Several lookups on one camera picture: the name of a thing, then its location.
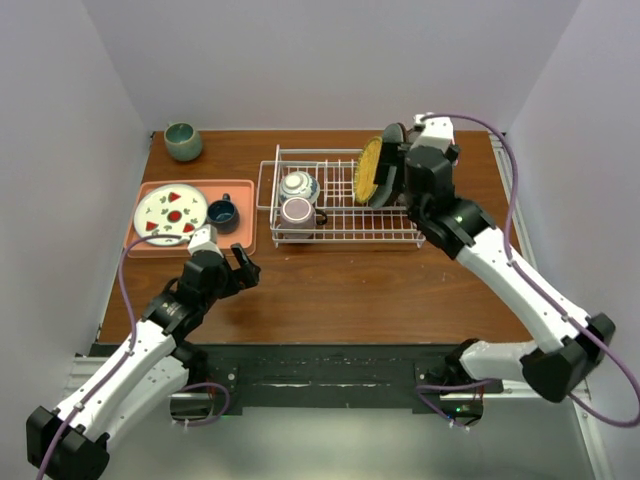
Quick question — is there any grey-green beaded rim plate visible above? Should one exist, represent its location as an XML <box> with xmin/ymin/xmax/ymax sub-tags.
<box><xmin>368</xmin><ymin>123</ymin><xmax>407</xmax><ymax>209</ymax></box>

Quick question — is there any yellow woven bamboo tray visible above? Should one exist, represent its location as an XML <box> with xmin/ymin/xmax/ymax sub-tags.
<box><xmin>353</xmin><ymin>136</ymin><xmax>383</xmax><ymax>204</ymax></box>

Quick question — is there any purple mug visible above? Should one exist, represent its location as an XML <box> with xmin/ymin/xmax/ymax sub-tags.
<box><xmin>280</xmin><ymin>197</ymin><xmax>328</xmax><ymax>240</ymax></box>

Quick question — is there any blue floral ceramic bowl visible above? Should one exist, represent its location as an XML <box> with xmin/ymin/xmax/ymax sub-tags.
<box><xmin>278</xmin><ymin>171</ymin><xmax>320</xmax><ymax>204</ymax></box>

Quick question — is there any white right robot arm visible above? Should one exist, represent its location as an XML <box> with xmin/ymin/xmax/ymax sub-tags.
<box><xmin>375</xmin><ymin>142</ymin><xmax>616</xmax><ymax>403</ymax></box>

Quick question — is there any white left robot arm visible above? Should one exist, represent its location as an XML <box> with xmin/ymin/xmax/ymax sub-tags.
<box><xmin>26</xmin><ymin>241</ymin><xmax>261</xmax><ymax>479</ymax></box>

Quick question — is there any dark blue small mug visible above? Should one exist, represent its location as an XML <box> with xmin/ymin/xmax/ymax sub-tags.
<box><xmin>207</xmin><ymin>193</ymin><xmax>240</xmax><ymax>234</ymax></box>

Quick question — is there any watermelon pattern white plate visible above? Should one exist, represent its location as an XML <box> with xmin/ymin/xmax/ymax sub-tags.
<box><xmin>133</xmin><ymin>183</ymin><xmax>209</xmax><ymax>247</ymax></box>

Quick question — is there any salmon pink tray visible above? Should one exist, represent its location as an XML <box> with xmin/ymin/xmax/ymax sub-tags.
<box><xmin>124</xmin><ymin>179</ymin><xmax>256</xmax><ymax>258</ymax></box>

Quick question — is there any green ceramic cup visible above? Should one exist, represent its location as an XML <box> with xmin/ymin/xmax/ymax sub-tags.
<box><xmin>164</xmin><ymin>122</ymin><xmax>203</xmax><ymax>162</ymax></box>

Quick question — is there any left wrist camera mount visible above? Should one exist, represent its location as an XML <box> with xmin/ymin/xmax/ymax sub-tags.
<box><xmin>187</xmin><ymin>224</ymin><xmax>222</xmax><ymax>256</ymax></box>

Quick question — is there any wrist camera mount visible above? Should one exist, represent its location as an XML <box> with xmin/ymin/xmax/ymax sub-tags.
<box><xmin>187</xmin><ymin>224</ymin><xmax>222</xmax><ymax>256</ymax></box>
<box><xmin>409</xmin><ymin>114</ymin><xmax>455</xmax><ymax>152</ymax></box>

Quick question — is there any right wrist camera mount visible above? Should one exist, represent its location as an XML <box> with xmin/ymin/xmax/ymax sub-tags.
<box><xmin>409</xmin><ymin>114</ymin><xmax>455</xmax><ymax>152</ymax></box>

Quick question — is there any white wire dish rack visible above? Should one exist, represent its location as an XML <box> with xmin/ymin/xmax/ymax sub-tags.
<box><xmin>256</xmin><ymin>145</ymin><xmax>425</xmax><ymax>248</ymax></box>

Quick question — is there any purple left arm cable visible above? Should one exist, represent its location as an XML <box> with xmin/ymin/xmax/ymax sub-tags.
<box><xmin>34</xmin><ymin>233</ymin><xmax>231</xmax><ymax>480</ymax></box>

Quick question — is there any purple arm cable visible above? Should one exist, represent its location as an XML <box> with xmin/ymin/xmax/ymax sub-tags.
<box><xmin>415</xmin><ymin>113</ymin><xmax>640</xmax><ymax>429</ymax></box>
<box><xmin>34</xmin><ymin>233</ymin><xmax>231</xmax><ymax>480</ymax></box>

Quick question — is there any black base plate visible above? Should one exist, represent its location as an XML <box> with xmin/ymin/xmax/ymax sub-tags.
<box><xmin>149</xmin><ymin>343</ymin><xmax>504</xmax><ymax>416</ymax></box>

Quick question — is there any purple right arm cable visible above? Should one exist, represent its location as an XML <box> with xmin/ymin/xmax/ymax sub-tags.
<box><xmin>415</xmin><ymin>113</ymin><xmax>640</xmax><ymax>429</ymax></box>

